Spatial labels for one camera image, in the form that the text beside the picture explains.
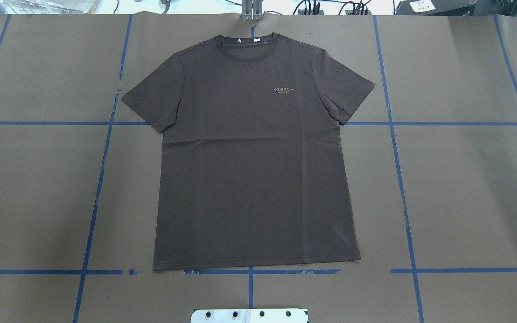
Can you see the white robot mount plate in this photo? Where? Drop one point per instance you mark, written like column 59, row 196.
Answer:
column 264, row 315

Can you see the aluminium frame post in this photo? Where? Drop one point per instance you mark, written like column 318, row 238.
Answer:
column 252, row 10

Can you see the dark brown t-shirt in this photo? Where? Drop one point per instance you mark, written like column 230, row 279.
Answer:
column 252, row 170

